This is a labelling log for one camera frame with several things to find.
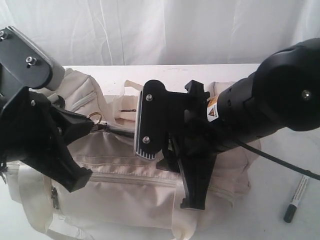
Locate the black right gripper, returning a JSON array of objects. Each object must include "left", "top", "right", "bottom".
[{"left": 156, "top": 80, "right": 240, "bottom": 210}]

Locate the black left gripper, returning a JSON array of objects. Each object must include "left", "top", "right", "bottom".
[{"left": 0, "top": 87, "right": 94, "bottom": 193}]

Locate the cream fabric duffel bag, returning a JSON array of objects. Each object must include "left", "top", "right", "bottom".
[{"left": 0, "top": 68, "right": 262, "bottom": 240}]

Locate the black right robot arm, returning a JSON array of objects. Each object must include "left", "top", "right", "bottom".
[{"left": 164, "top": 38, "right": 320, "bottom": 210}]

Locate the white marker black cap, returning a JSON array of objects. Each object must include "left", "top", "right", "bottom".
[{"left": 283, "top": 175, "right": 310, "bottom": 223}]

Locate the white backdrop curtain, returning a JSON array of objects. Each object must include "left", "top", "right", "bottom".
[{"left": 0, "top": 0, "right": 320, "bottom": 66}]

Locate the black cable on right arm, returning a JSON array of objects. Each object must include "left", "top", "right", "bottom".
[{"left": 189, "top": 119, "right": 320, "bottom": 181}]

